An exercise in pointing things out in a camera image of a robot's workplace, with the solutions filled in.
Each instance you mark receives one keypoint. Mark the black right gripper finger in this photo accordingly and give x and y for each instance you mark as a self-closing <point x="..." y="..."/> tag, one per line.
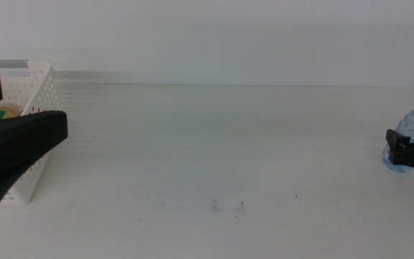
<point x="397" y="145"/>

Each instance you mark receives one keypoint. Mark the yellow tea bottle white cap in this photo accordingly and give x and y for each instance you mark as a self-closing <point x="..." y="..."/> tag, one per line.
<point x="7" y="112"/>

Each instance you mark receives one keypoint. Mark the white perforated plastic basket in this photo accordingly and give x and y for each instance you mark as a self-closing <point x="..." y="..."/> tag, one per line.
<point x="38" y="90"/>

